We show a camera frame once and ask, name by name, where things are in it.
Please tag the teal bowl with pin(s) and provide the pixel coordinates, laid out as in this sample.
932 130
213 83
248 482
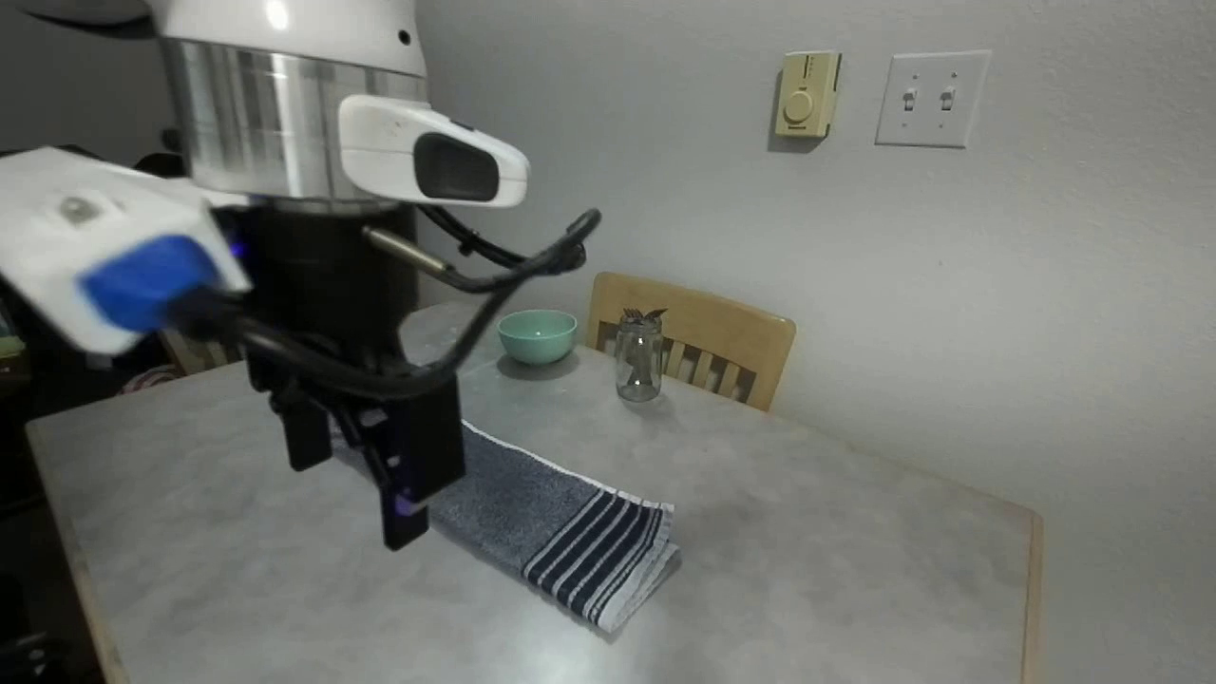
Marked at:
538 337

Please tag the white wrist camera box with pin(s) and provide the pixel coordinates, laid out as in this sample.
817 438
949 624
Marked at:
76 213

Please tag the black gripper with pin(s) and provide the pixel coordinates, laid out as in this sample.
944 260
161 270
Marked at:
323 285

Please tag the blue white striped towel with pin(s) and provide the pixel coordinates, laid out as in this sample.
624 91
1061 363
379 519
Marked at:
556 519

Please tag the white switch plate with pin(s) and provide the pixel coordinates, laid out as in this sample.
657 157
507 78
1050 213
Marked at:
932 99

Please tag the wooden chair with cutouts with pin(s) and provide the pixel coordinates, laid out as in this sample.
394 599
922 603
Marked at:
735 337

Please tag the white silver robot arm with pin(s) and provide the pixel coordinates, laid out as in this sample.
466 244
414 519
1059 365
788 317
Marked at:
253 99

